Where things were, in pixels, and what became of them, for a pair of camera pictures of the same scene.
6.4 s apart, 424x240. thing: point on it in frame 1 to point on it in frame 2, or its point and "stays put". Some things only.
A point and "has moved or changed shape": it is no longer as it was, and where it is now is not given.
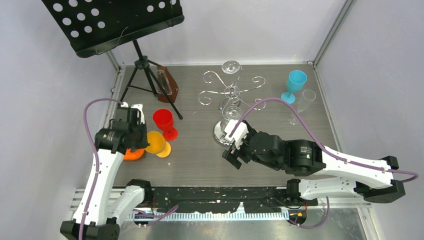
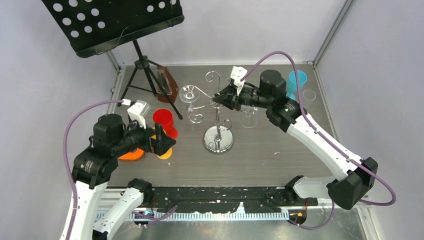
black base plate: [218, 198] stays put
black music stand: [94, 26] stays put
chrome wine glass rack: [231, 94] has moved or changed shape
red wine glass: [164, 120] stays put
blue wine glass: [297, 79] stays put
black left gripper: [143, 143] to [162, 142]
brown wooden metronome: [168, 83] stays put
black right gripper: [227, 155] to [226, 97]
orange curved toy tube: [132, 156] stays put
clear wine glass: [232, 69] has moved or changed shape
